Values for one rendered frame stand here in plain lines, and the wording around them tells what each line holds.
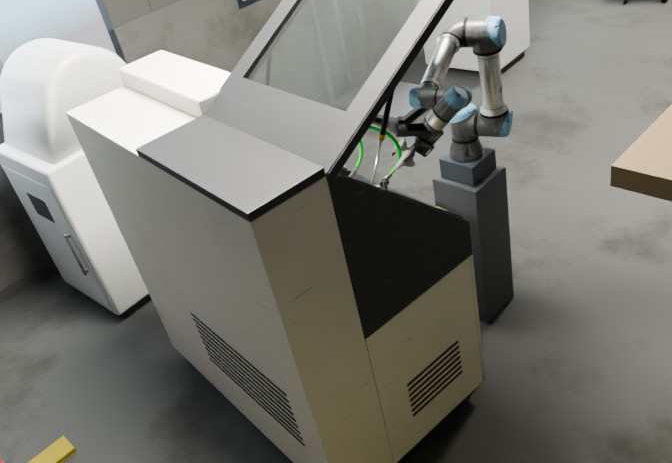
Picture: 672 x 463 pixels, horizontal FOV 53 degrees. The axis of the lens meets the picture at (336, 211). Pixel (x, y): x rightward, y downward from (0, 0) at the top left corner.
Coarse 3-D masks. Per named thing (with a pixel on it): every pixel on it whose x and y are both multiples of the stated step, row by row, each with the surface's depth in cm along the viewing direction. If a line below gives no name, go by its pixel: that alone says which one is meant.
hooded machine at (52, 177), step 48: (48, 48) 348; (96, 48) 344; (48, 96) 331; (96, 96) 348; (48, 144) 339; (48, 192) 347; (96, 192) 357; (48, 240) 398; (96, 240) 365; (96, 288) 385; (144, 288) 397
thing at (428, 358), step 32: (448, 288) 257; (416, 320) 250; (448, 320) 265; (384, 352) 244; (416, 352) 257; (448, 352) 272; (480, 352) 289; (384, 384) 250; (416, 384) 264; (448, 384) 280; (384, 416) 257; (416, 416) 272; (448, 416) 295
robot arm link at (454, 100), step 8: (456, 88) 227; (448, 96) 226; (456, 96) 225; (464, 96) 226; (440, 104) 229; (448, 104) 227; (456, 104) 226; (464, 104) 227; (440, 112) 229; (448, 112) 228; (456, 112) 229; (448, 120) 231
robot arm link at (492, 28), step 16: (496, 16) 256; (464, 32) 258; (480, 32) 256; (496, 32) 253; (480, 48) 259; (496, 48) 259; (480, 64) 267; (496, 64) 265; (480, 80) 273; (496, 80) 269; (496, 96) 274; (480, 112) 282; (496, 112) 277; (512, 112) 282; (480, 128) 284; (496, 128) 281
